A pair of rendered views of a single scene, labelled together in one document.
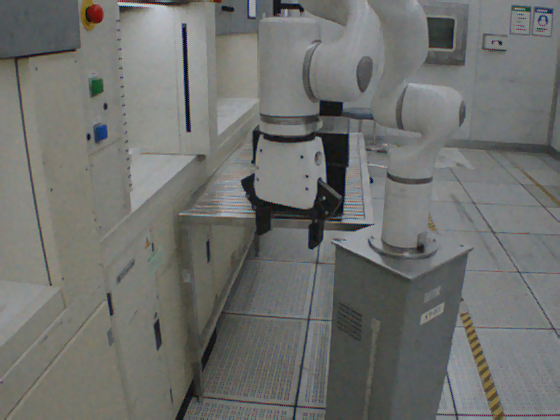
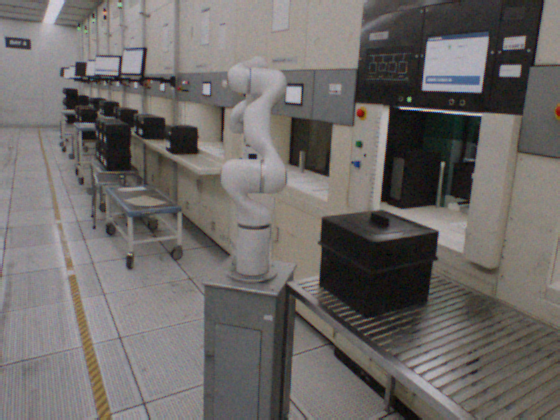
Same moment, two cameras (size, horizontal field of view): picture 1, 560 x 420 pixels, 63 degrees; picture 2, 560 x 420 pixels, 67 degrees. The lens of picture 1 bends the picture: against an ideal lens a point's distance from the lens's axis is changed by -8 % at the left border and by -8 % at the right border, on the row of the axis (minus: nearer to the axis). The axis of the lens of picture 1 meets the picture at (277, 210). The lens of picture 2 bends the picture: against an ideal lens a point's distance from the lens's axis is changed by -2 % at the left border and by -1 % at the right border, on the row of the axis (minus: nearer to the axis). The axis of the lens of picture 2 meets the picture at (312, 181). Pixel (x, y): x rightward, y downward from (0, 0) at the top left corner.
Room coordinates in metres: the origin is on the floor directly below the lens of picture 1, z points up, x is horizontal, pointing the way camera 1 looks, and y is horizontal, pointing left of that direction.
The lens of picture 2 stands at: (2.45, -1.18, 1.42)
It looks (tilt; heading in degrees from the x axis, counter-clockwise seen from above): 11 degrees down; 138
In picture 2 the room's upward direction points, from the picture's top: 4 degrees clockwise
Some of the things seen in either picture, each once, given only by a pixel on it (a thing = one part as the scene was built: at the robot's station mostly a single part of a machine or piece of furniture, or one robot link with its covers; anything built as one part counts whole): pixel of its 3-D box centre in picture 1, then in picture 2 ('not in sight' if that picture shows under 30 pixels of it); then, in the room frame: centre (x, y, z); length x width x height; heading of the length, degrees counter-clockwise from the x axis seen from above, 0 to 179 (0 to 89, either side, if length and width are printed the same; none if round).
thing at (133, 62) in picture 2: not in sight; (150, 67); (-1.97, 0.49, 1.59); 0.50 x 0.41 x 0.36; 82
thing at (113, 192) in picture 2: not in sight; (143, 220); (-1.22, 0.13, 0.24); 0.97 x 0.52 x 0.48; 175
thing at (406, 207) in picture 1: (406, 210); (252, 248); (1.20, -0.34, 0.85); 0.19 x 0.19 x 0.18
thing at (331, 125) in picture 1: (304, 133); (378, 233); (1.57, -0.08, 0.98); 0.29 x 0.29 x 0.13; 81
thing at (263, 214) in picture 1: (257, 211); not in sight; (0.73, 0.03, 1.03); 0.03 x 0.03 x 0.07; 57
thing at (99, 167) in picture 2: not in sight; (113, 182); (-2.89, 0.37, 0.24); 0.94 x 0.53 x 0.48; 172
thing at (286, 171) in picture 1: (289, 165); (252, 154); (0.70, -0.02, 1.12); 0.10 x 0.07 x 0.11; 57
